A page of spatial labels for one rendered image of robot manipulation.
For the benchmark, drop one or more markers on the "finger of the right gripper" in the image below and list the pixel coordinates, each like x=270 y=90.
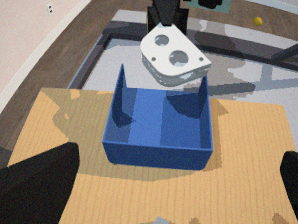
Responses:
x=166 y=10
x=181 y=16

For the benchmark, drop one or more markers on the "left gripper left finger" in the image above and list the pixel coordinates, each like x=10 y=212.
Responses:
x=36 y=190

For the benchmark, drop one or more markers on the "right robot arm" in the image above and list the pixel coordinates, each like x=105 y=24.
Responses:
x=208 y=3

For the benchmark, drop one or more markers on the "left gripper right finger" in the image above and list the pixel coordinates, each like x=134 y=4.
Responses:
x=289 y=174

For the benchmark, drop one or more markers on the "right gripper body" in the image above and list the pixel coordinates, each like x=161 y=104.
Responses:
x=179 y=26

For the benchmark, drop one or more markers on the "blue open tray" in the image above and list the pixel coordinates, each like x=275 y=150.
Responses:
x=158 y=117

